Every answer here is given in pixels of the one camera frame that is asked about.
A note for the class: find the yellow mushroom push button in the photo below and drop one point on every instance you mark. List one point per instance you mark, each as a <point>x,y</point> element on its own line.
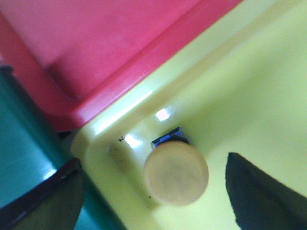
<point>175,172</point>

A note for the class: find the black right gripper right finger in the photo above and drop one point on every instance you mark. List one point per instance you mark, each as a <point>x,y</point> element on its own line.
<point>260,202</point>

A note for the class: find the red plastic tray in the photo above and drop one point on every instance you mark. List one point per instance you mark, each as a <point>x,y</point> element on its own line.
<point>76,57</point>

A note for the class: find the yellow plastic tray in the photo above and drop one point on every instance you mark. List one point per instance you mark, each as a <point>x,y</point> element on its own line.
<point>241,86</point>

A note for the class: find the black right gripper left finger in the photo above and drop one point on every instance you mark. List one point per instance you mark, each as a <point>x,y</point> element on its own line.
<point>55,204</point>

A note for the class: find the green conveyor belt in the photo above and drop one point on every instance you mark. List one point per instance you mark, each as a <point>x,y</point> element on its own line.
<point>31,152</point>

